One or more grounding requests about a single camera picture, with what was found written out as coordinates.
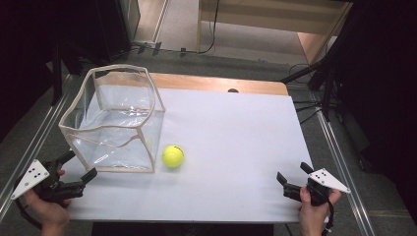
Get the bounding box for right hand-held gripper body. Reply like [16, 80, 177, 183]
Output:
[283, 167, 352, 207]

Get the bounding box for yellow tennis ball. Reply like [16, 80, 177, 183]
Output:
[161, 145, 185, 169]

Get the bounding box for clear plastic storage box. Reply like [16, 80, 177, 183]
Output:
[58, 64, 166, 174]

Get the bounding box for person's right hand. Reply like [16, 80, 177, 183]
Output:
[298, 186, 342, 236]

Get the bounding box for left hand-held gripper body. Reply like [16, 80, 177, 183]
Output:
[10, 158, 87, 205]

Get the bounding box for black cable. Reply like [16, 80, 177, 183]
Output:
[131, 0, 220, 56]

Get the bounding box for white table sheet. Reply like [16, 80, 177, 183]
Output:
[62, 88, 317, 224]

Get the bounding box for person's left hand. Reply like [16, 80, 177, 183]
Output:
[23, 168, 72, 236]

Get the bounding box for black strap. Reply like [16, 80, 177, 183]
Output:
[324, 200, 335, 236]
[13, 183, 43, 230]

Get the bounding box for black tripod stand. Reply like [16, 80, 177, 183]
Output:
[279, 3, 362, 122]

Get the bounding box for wooden cabinet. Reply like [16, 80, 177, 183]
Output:
[196, 0, 354, 66]

